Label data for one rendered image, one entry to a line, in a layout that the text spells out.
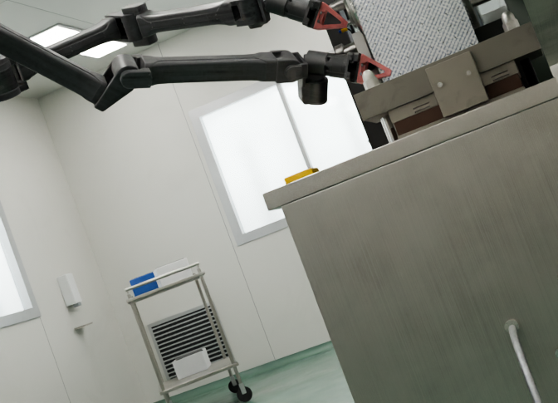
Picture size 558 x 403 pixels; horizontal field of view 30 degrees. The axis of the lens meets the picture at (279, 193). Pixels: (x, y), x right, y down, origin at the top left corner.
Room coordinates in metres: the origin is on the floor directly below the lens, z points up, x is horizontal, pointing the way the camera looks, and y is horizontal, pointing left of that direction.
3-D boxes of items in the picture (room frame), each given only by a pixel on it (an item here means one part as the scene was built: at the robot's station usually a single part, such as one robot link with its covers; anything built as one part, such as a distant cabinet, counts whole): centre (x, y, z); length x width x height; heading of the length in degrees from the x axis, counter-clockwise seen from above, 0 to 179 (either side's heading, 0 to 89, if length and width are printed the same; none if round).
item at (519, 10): (3.42, -0.95, 1.02); 2.24 x 0.04 x 0.24; 165
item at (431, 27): (2.39, -0.43, 1.11); 0.23 x 0.01 x 0.18; 75
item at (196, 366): (7.16, 0.96, 0.51); 0.91 x 0.58 x 1.02; 9
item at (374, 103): (2.26, -0.44, 1.00); 0.40 x 0.16 x 0.06; 75
